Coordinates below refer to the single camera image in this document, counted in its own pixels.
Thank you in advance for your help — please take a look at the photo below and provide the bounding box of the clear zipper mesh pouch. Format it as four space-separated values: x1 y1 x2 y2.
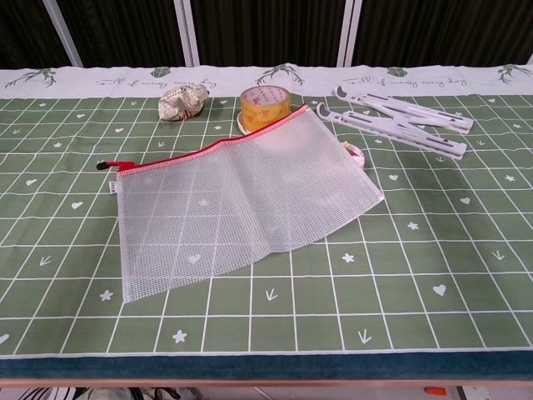
96 102 385 302

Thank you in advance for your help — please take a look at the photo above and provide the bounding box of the yellow packing tape roll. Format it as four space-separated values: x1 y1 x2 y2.
239 85 291 134

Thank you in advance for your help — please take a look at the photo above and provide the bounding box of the small round pink tin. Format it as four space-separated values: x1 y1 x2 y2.
341 141 366 168

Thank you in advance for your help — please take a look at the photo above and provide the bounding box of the crumpled paper wrapper ball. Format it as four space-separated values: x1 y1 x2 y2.
157 82 211 123

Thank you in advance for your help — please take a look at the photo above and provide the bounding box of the white folding laptop stand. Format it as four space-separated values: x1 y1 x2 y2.
316 85 475 160

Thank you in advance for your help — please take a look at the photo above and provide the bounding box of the green checked tablecloth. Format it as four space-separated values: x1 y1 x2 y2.
0 62 533 360

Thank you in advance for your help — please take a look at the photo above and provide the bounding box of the white partition post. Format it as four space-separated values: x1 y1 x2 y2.
41 0 85 68
172 0 199 67
339 0 363 67

